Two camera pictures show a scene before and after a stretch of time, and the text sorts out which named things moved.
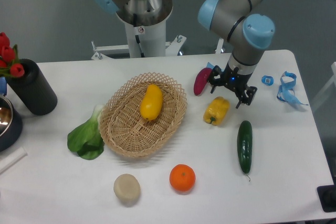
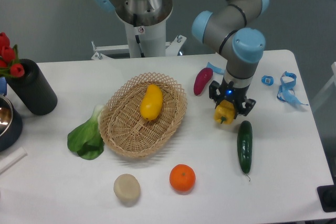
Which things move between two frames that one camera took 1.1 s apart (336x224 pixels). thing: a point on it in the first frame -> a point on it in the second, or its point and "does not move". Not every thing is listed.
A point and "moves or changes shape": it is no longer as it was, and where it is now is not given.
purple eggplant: [201, 80] does not move
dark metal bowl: [11, 125] does not move
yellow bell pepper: [216, 110] moves or changes shape
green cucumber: [244, 137] does not move
